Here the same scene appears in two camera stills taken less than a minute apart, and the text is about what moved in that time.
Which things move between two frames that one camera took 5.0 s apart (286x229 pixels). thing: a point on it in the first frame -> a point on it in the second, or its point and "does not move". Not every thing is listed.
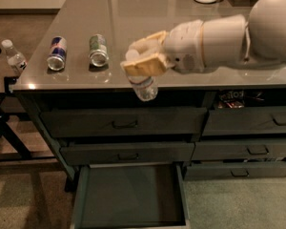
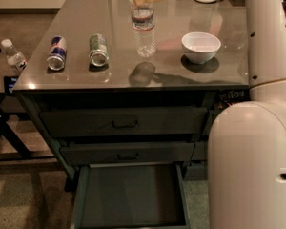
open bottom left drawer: [138, 196] does not move
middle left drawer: [94, 154] does not move
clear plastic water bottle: [145, 88] -> [144, 27]
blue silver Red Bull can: [57, 52] does not move
